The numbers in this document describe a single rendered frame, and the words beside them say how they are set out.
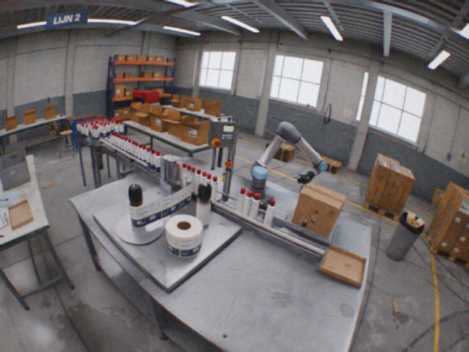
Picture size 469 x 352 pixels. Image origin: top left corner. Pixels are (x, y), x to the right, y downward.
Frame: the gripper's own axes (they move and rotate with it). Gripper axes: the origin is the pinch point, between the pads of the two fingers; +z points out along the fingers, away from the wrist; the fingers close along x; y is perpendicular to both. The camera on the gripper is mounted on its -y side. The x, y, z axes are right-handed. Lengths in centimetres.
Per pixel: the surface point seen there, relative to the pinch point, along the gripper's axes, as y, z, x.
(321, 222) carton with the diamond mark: 32.3, 17.8, 26.1
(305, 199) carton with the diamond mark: 28.3, 18.2, 7.0
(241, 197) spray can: 11, 52, -16
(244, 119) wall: -489, -315, -193
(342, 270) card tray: 52, 33, 54
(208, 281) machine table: 36, 101, 11
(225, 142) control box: 9, 42, -54
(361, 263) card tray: 53, 16, 63
